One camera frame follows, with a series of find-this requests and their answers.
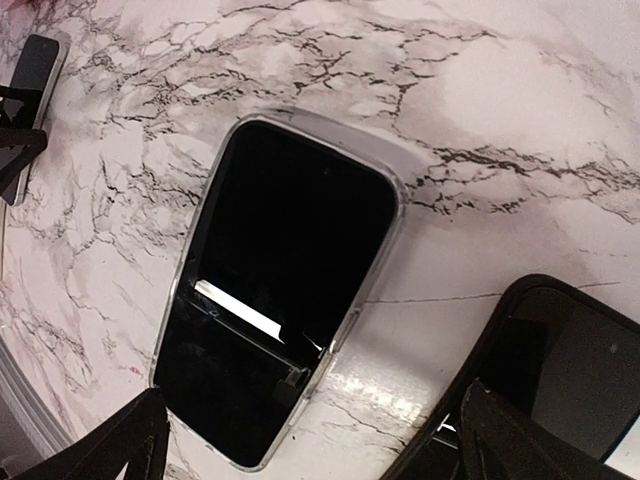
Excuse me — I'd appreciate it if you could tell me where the front aluminium rail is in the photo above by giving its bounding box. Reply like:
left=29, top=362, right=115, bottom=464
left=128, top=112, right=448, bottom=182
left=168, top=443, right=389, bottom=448
left=1, top=341, right=73, bottom=475

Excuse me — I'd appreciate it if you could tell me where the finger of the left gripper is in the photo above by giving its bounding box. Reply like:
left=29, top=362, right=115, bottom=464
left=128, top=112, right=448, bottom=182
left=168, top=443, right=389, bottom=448
left=1, top=85, right=48, bottom=175

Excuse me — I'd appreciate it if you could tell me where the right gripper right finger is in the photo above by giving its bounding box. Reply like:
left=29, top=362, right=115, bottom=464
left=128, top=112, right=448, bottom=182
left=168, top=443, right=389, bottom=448
left=459, top=380, right=627, bottom=479

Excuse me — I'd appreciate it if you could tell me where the clear magsafe phone case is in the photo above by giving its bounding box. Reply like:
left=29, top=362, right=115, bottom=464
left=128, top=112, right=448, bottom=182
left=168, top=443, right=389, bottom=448
left=148, top=112, right=419, bottom=475

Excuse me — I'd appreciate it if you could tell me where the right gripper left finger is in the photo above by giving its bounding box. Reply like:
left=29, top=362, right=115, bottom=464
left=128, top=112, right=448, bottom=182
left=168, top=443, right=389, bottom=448
left=29, top=388, right=170, bottom=479

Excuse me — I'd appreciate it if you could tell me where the black phone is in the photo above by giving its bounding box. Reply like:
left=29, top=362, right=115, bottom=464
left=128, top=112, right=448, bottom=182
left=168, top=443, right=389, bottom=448
left=154, top=119, right=399, bottom=469
left=386, top=274, right=639, bottom=479

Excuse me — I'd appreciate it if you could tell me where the phone with white edge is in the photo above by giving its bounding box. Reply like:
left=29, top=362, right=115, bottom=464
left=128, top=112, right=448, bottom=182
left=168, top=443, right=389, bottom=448
left=1, top=34, right=67, bottom=206

